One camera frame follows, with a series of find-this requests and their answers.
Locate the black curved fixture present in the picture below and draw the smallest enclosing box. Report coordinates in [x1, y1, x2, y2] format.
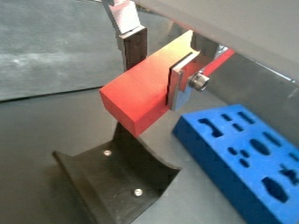
[52, 125, 181, 224]

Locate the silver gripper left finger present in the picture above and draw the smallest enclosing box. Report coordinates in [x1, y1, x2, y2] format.
[101, 0, 147, 71]

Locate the red rectangular block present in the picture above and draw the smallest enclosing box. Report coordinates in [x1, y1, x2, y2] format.
[97, 29, 236, 138]

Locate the blue foam shape board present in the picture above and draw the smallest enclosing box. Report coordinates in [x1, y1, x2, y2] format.
[172, 104, 299, 224]

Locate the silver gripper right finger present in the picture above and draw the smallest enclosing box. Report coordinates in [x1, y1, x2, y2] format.
[167, 33, 219, 111]

